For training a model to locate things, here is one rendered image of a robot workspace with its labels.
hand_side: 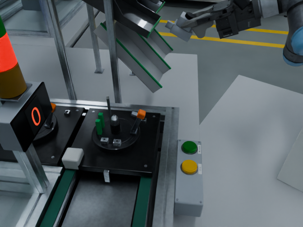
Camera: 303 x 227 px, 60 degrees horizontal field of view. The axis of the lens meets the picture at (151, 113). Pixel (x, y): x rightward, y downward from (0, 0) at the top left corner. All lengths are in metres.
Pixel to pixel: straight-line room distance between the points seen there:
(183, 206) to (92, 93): 0.67
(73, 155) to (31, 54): 0.92
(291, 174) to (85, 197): 0.58
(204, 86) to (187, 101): 1.65
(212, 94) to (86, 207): 2.09
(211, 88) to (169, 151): 2.00
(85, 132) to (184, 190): 0.34
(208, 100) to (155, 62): 1.60
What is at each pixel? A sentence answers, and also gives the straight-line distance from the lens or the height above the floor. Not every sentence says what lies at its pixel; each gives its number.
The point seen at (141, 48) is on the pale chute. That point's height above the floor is 1.08.
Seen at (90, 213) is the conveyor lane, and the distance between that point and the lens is 0.71.
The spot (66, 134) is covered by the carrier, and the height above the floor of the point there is 0.97.
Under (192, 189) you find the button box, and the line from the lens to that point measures 0.68.
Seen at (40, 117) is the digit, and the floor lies 1.19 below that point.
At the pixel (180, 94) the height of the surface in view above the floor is 0.86.
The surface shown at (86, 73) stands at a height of 0.86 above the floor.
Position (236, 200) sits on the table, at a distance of 0.81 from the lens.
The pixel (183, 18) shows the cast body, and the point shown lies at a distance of 0.81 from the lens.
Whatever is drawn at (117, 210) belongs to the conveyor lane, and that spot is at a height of 0.92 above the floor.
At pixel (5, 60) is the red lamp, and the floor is 1.33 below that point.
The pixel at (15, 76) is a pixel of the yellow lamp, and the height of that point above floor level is 1.30.
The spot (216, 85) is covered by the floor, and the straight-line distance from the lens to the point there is 2.78.
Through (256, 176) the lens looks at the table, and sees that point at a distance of 0.88.
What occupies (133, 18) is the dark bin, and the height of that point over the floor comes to 1.22.
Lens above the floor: 1.53
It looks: 41 degrees down
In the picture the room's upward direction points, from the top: straight up
